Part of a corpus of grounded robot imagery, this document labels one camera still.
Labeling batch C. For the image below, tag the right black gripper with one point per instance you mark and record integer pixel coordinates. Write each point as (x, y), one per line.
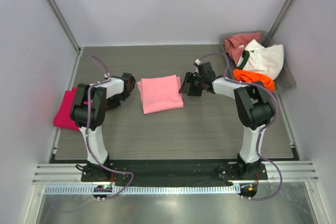
(189, 78)

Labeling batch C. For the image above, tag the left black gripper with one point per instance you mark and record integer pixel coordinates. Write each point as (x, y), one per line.
(110, 105)

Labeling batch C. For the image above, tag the light pink t shirt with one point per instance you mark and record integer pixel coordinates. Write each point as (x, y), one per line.
(160, 94)

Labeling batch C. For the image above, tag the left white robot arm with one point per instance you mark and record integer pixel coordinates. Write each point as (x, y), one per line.
(88, 111)

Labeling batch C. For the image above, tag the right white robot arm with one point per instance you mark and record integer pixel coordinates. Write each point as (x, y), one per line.
(254, 104)

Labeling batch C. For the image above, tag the folded magenta t shirt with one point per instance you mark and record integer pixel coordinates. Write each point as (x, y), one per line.
(62, 119)

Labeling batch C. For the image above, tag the orange t shirt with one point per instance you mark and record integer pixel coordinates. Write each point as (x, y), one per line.
(247, 76)

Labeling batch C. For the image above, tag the dusty rose t shirt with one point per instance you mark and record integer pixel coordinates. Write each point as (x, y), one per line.
(234, 45)

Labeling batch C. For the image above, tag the white t shirt green collar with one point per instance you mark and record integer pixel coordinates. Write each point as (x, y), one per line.
(259, 59)

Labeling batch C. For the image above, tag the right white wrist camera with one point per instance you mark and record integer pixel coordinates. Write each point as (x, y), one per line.
(196, 64)

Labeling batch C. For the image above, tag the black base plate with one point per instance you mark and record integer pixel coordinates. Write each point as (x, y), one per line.
(173, 173)

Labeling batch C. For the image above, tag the white slotted cable duct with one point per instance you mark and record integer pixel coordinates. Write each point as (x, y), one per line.
(111, 190)

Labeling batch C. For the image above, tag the left aluminium frame post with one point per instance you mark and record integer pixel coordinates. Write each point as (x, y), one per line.
(59, 16)

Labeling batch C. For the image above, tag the aluminium frame post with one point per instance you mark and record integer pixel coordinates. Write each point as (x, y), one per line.
(59, 16)
(281, 17)

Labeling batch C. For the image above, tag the aluminium front rail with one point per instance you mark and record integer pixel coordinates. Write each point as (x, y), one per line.
(292, 171)

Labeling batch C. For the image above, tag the right aluminium frame post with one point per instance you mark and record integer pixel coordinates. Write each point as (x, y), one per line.
(281, 17)

